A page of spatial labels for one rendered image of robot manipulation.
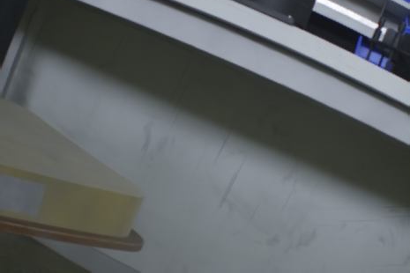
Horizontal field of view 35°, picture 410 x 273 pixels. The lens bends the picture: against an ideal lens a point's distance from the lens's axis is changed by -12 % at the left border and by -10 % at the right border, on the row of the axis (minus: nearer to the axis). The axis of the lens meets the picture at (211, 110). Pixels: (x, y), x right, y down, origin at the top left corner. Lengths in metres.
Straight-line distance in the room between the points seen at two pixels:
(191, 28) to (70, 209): 0.60
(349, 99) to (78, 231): 0.63
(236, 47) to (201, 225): 1.04
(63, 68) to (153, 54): 0.32
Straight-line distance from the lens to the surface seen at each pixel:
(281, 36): 1.19
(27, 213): 0.72
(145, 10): 1.30
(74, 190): 0.75
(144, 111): 2.21
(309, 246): 2.18
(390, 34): 1.46
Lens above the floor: 0.79
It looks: 3 degrees down
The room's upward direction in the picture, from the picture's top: 24 degrees clockwise
